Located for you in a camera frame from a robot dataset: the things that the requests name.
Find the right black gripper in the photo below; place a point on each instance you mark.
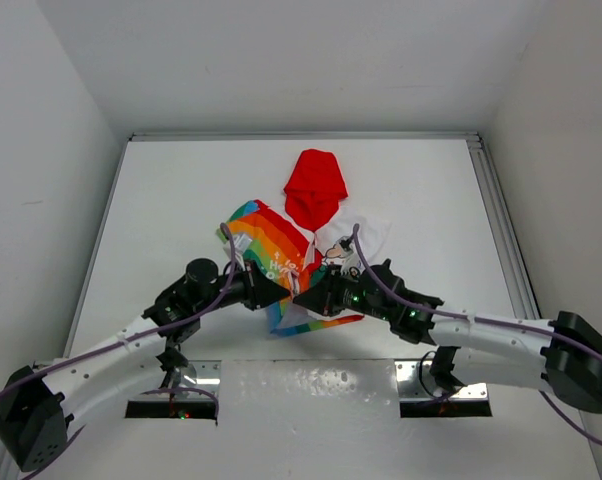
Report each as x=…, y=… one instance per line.
x=323, y=297

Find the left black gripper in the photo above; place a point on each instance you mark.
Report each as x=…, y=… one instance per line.
x=258, y=288

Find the rainbow white kids jacket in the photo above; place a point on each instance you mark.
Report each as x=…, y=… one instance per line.
x=295, y=244

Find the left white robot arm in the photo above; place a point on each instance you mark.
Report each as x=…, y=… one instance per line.
x=43, y=408

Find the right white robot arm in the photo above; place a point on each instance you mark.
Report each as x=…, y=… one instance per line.
x=562, y=356

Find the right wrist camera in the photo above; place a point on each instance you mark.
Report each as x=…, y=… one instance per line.
x=349, y=259

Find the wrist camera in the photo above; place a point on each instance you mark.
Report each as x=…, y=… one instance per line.
x=349, y=259
x=242, y=242

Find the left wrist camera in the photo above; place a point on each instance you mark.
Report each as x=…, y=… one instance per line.
x=242, y=242

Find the metal base plate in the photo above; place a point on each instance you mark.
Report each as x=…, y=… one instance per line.
x=197, y=390

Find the aluminium frame rail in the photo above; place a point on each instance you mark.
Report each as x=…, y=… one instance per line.
x=450, y=233

